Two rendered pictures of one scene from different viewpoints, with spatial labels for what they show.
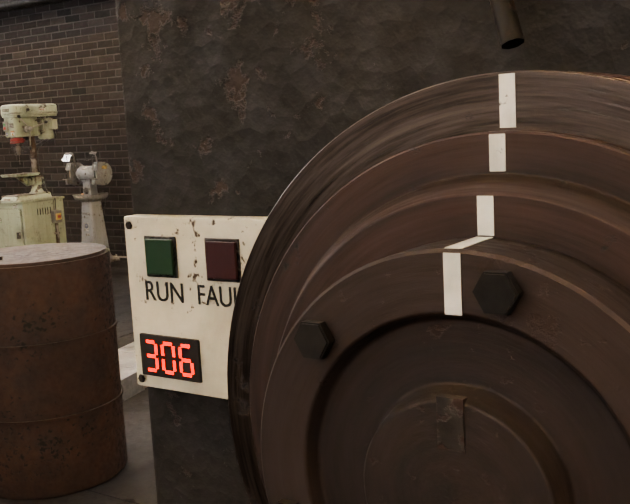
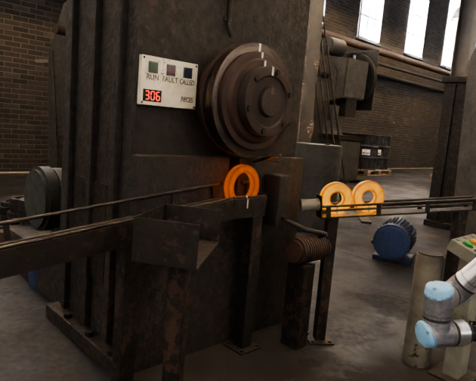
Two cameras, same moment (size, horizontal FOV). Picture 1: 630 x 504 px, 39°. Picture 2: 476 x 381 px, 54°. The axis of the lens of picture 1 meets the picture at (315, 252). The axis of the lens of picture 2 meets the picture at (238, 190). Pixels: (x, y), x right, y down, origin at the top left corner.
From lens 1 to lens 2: 1.85 m
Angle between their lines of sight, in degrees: 77
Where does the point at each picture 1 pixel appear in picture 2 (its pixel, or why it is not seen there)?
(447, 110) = (253, 47)
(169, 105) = (154, 26)
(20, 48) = not seen: outside the picture
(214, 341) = (165, 91)
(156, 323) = (148, 85)
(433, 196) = (258, 60)
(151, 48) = (150, 9)
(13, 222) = not seen: outside the picture
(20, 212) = not seen: outside the picture
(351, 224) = (243, 62)
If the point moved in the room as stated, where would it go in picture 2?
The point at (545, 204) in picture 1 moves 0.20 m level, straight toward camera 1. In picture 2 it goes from (271, 63) to (317, 63)
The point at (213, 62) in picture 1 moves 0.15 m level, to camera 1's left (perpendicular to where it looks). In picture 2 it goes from (168, 20) to (152, 9)
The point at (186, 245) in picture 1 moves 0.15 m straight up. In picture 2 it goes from (161, 65) to (163, 23)
